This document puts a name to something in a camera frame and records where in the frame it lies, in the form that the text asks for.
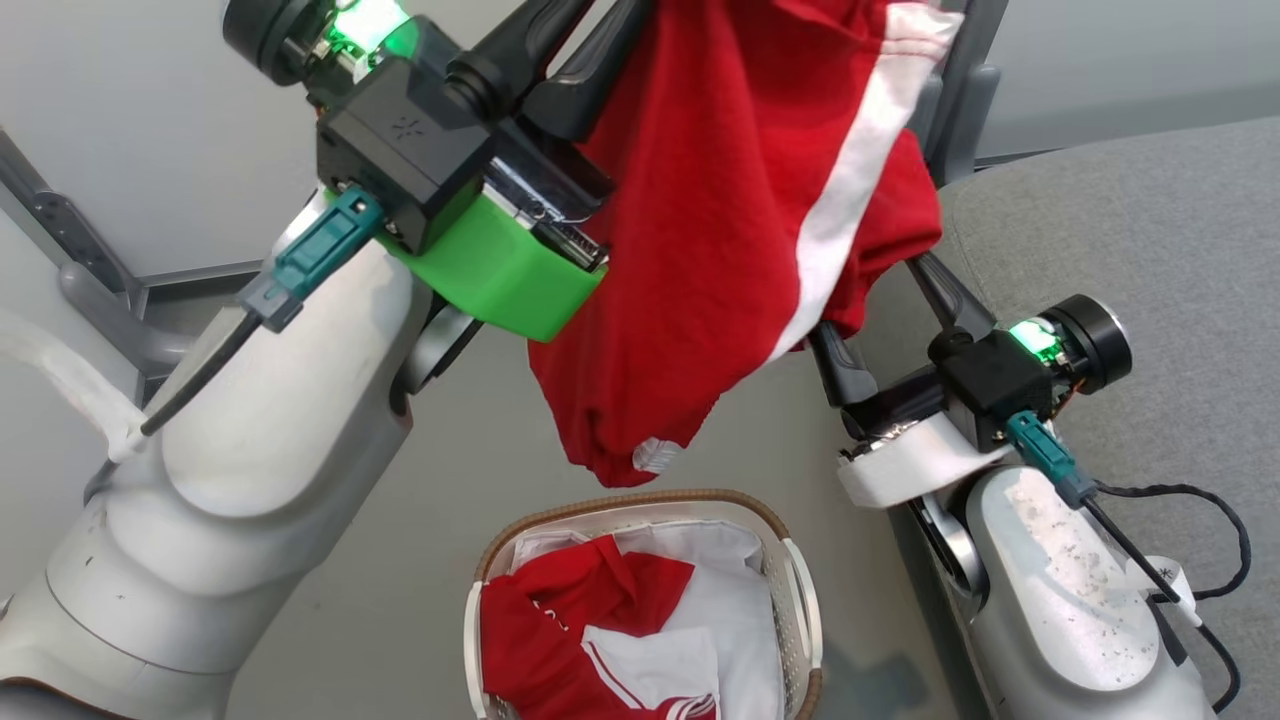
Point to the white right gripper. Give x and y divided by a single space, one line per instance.
915 465

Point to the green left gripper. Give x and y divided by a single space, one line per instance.
505 285

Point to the red shorts with white stripe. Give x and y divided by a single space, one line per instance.
700 250

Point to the red jersey with white trim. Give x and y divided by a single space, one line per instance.
545 640

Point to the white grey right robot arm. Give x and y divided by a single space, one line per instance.
1060 600

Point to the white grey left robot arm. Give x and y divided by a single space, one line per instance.
270 440

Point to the white basket with brown rim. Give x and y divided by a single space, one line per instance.
797 600

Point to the short grey support foot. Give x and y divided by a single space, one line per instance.
928 110
978 120

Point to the grey fabric sofa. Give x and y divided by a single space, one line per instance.
1150 230

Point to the white garment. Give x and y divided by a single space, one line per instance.
735 620

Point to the long grey support foot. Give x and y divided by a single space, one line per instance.
120 325

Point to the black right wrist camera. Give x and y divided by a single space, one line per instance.
995 380

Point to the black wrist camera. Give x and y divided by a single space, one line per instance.
995 380
400 130

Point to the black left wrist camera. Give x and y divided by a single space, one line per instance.
400 130

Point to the grey metal partition post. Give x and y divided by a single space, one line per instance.
985 35
65 230

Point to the grey partition bottom rail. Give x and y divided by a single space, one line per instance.
200 275

